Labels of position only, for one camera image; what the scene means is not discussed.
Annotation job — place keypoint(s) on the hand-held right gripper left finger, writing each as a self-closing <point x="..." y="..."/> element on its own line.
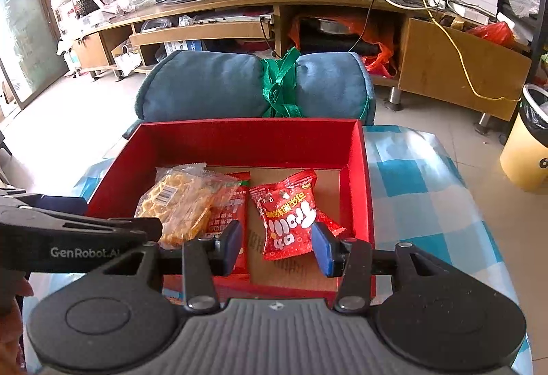
<point x="233" y="246"/>

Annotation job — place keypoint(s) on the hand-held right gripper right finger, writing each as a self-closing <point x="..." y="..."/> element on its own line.
<point x="323" y="248"/>

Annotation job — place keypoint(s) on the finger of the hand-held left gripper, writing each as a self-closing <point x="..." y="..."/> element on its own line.
<point x="64" y="203"/>
<point x="43" y="221"/>

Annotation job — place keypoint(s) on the red spicy snack packet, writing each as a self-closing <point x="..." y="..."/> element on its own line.
<point x="233" y="208"/>

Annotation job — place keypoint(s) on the red gummy candy packet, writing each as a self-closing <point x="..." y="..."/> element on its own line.
<point x="287" y="221"/>

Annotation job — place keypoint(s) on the clear bag of yellow crisps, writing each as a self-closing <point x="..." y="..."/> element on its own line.
<point x="175" y="203"/>

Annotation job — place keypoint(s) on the red cardboard box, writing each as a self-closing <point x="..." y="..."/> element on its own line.
<point x="257" y="139"/>

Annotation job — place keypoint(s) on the person's left hand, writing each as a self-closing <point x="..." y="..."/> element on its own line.
<point x="23" y="287"/>

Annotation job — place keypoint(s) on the blue checked tablecloth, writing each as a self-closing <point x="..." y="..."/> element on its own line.
<point x="419" y="195"/>

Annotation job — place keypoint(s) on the rolled blue blanket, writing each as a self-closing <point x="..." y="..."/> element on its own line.
<point x="205" y="79"/>

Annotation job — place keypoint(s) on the blue and white box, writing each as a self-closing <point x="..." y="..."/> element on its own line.
<point x="184" y="47"/>

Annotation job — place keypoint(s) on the orange plastic bag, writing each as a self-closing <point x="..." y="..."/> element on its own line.
<point x="376" y="58"/>

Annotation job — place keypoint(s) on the yellow trash bin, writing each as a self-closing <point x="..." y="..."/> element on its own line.
<point x="522" y="161"/>

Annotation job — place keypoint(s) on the red plastic bag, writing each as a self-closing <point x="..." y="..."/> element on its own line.
<point x="492" y="34"/>

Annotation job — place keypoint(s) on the white power strip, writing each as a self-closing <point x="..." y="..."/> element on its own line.
<point x="466" y="11"/>

